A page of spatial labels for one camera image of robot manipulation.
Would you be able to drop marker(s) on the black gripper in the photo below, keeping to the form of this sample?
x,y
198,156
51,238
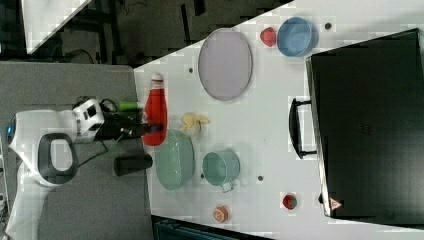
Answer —
x,y
124,125

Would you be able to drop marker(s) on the red ketchup bottle plush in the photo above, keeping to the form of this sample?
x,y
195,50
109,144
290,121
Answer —
x,y
156,111

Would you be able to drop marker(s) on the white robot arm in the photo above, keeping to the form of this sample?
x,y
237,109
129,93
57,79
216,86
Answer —
x,y
44,141

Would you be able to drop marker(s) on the green oval strainer basket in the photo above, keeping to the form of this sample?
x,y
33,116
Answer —
x,y
174,160

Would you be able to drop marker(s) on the yellow banana peel toy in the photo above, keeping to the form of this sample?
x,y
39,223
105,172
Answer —
x,y
193,122

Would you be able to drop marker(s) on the black cup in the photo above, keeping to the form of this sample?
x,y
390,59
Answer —
x,y
125,165

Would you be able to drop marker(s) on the green metal mug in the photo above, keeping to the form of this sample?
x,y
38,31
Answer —
x,y
221,168

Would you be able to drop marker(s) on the lilac round plate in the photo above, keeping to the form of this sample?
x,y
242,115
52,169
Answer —
x,y
225,64

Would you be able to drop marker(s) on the orange slice toy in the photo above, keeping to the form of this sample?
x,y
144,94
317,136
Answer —
x,y
221,214

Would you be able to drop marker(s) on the red strawberry toy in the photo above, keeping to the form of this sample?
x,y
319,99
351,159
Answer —
x,y
268,37

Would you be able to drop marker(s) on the small red tomato toy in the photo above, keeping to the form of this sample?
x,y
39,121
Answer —
x,y
289,201

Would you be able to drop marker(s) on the blue bowl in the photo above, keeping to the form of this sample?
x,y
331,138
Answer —
x,y
296,37

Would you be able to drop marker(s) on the silver toaster oven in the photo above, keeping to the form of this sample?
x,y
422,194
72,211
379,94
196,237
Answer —
x,y
367,104

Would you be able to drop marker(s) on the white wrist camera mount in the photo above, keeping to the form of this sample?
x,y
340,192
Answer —
x,y
89,116

